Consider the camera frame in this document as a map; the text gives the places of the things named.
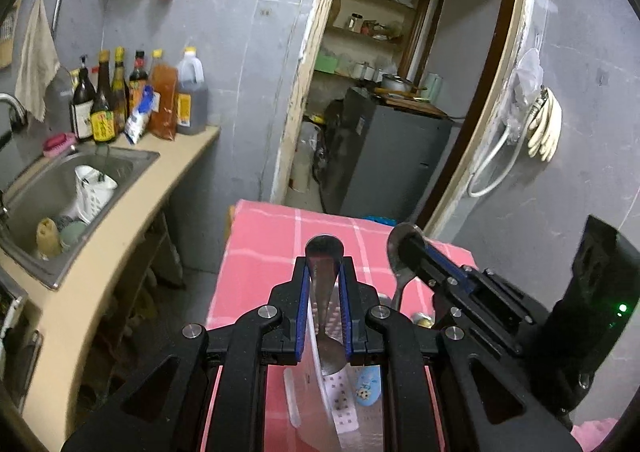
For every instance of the blue patterned ceramic spoon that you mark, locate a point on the blue patterned ceramic spoon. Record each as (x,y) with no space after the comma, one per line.
(368,385)

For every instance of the steel faucet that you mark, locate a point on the steel faucet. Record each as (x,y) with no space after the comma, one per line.
(17,116)

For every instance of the pink scrub brush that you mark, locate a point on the pink scrub brush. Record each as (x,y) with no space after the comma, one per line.
(57,144)

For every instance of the dark soy sauce bottle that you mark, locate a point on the dark soy sauce bottle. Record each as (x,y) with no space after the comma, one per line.
(82,102)

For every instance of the white plastic utensil holder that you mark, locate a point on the white plastic utensil holder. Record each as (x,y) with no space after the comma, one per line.
(323,409)

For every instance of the beige hanging towel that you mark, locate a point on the beige hanging towel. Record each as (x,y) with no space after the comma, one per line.
(39,63)

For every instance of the tall dark vinegar bottle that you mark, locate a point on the tall dark vinegar bottle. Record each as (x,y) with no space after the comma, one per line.
(102,111)

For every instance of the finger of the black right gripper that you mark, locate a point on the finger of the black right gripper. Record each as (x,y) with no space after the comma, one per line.
(438,272)

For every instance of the stainless steel sink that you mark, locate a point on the stainless steel sink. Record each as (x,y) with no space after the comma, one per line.
(52,192)

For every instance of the steel spoon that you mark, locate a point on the steel spoon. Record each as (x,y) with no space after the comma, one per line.
(324,255)
(405,246)

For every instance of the grey cabinet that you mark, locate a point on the grey cabinet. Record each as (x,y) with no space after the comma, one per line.
(381,158)

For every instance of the yellow sponge in sink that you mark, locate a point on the yellow sponge in sink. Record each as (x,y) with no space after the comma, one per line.
(48,239)

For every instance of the pink checked tablecloth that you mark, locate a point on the pink checked tablecloth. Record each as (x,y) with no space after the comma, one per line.
(263,244)

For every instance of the blue white seasoning bag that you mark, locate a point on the blue white seasoning bag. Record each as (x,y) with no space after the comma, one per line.
(139,118)

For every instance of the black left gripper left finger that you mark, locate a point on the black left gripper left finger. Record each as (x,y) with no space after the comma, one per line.
(286,340)

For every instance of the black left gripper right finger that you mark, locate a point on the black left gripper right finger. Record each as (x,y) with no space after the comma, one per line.
(363,346)

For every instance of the orange sauce bottle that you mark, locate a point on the orange sauce bottle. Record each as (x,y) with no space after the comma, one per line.
(163,80)

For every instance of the white perforated cup in sink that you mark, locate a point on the white perforated cup in sink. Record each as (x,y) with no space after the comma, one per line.
(94,189)

